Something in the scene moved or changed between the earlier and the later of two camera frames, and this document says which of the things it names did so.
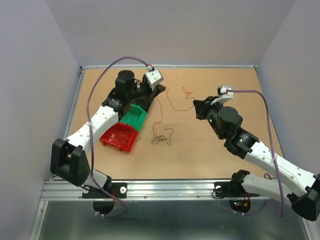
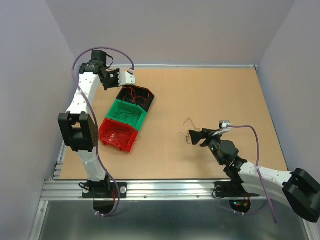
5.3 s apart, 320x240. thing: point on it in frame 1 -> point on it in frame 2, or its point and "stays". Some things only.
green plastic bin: (135, 117) stays
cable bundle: (156, 138) -> (188, 136)
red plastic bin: (121, 135) stays
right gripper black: (201, 107) -> (196, 136)
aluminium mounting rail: (165, 190) stays
